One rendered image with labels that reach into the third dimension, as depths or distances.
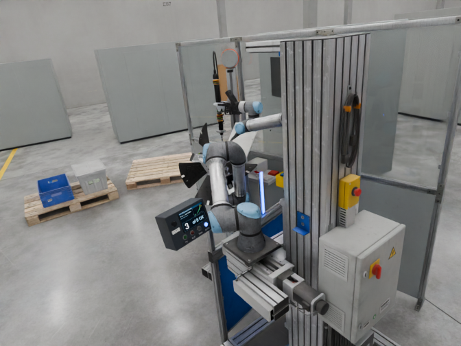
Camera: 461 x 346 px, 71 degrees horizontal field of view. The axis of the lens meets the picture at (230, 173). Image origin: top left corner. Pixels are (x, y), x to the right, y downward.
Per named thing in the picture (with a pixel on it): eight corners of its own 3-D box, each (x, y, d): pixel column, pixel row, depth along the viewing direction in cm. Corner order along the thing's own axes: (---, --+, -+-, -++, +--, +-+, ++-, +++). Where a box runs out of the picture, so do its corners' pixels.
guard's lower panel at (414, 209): (202, 206, 421) (192, 140, 386) (423, 298, 251) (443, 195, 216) (199, 207, 419) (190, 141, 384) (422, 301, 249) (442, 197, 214)
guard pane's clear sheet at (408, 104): (193, 137, 381) (180, 46, 341) (437, 188, 216) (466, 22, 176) (192, 137, 380) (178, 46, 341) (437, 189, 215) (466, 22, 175)
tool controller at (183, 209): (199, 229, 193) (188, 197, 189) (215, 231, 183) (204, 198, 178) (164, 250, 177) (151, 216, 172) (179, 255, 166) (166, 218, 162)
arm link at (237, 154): (245, 134, 188) (247, 196, 219) (226, 136, 188) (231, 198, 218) (247, 145, 179) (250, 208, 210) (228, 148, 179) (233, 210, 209)
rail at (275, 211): (289, 202, 261) (289, 194, 258) (293, 204, 258) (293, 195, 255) (208, 261, 203) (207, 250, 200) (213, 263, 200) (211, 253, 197)
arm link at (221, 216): (239, 226, 157) (226, 136, 185) (208, 229, 157) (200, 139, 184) (239, 234, 168) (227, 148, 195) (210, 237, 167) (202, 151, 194)
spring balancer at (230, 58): (222, 68, 290) (221, 69, 284) (220, 49, 284) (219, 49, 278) (239, 66, 287) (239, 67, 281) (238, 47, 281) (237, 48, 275)
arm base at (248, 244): (272, 244, 170) (270, 228, 166) (250, 256, 163) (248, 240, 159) (253, 232, 182) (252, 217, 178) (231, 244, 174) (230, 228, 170)
